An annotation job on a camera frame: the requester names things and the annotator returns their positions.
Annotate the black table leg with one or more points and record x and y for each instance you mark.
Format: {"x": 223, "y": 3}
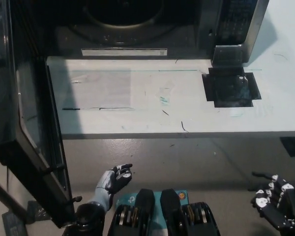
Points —
{"x": 7, "y": 194}

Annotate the glass microwave turntable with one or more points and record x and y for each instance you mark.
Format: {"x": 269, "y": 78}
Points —
{"x": 124, "y": 22}

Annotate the black ribbed robot body block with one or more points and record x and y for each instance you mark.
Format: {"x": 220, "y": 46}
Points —
{"x": 131, "y": 216}
{"x": 184, "y": 216}

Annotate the black box under table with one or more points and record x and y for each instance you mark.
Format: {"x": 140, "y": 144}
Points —
{"x": 293, "y": 146}

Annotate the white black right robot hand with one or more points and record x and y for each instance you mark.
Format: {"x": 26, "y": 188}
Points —
{"x": 273, "y": 199}

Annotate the black floor tape square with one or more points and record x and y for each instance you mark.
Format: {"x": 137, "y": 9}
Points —
{"x": 38, "y": 210}
{"x": 14, "y": 225}

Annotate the black tape patch on table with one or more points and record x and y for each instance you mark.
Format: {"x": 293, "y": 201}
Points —
{"x": 232, "y": 94}

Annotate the white microwave label sticker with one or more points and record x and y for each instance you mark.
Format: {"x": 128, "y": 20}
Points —
{"x": 124, "y": 52}

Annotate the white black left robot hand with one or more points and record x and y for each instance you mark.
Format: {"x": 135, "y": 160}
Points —
{"x": 114, "y": 180}

